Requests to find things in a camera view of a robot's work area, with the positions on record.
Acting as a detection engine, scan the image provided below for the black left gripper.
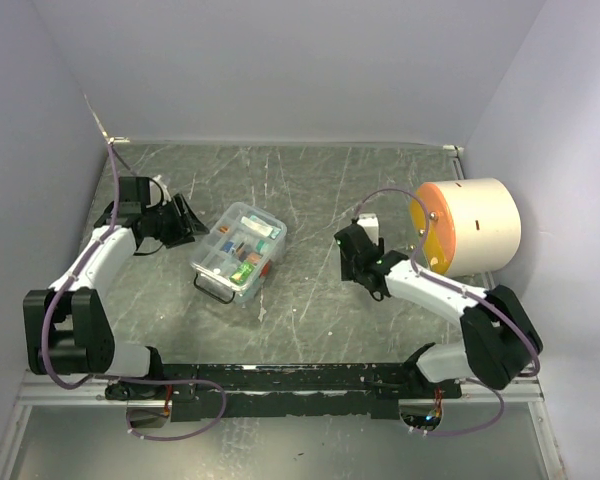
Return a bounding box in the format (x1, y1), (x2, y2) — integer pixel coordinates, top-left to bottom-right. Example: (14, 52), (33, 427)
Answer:
(144, 193), (210, 250)

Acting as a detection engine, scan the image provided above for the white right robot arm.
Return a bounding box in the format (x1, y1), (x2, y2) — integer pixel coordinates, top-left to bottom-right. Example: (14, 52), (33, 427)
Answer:
(334, 223), (543, 398)

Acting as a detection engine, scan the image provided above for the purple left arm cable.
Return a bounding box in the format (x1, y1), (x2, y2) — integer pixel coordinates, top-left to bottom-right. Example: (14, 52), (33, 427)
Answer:
(38, 139), (228, 442)

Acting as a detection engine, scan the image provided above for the aluminium frame rail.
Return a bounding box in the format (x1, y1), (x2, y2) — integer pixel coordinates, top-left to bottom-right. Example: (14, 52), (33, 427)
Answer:
(16, 372), (544, 408)

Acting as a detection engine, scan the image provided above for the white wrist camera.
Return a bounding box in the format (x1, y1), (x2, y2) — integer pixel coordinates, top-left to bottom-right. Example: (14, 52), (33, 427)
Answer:
(357, 213), (380, 245)
(149, 175), (171, 207)

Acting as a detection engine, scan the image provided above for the white teal swab packet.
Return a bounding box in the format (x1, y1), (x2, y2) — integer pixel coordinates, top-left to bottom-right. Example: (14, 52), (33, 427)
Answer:
(240, 215), (281, 240)

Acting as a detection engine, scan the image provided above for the clear plastic medicine box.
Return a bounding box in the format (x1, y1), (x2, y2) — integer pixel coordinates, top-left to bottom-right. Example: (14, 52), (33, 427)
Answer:
(188, 201), (288, 306)

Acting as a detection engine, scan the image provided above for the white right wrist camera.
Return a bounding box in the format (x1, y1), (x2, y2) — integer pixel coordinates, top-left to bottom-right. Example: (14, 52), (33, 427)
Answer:
(357, 213), (380, 245)

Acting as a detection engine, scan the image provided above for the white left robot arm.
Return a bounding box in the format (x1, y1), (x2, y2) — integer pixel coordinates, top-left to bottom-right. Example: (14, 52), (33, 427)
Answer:
(23, 176), (209, 399)

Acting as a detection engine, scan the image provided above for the green ointment sachet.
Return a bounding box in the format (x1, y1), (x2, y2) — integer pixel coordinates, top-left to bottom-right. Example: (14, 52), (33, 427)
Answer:
(229, 261), (255, 285)

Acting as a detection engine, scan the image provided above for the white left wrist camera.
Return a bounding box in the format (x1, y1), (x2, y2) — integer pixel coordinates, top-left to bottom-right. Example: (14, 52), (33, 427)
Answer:
(149, 175), (171, 207)

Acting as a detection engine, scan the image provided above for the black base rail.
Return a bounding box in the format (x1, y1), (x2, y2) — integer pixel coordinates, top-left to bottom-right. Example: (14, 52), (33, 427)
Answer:
(105, 362), (460, 422)

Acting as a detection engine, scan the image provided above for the round pastel drawer cabinet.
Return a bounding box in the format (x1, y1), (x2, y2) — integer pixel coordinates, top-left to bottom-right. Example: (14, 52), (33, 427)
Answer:
(410, 178), (521, 277)

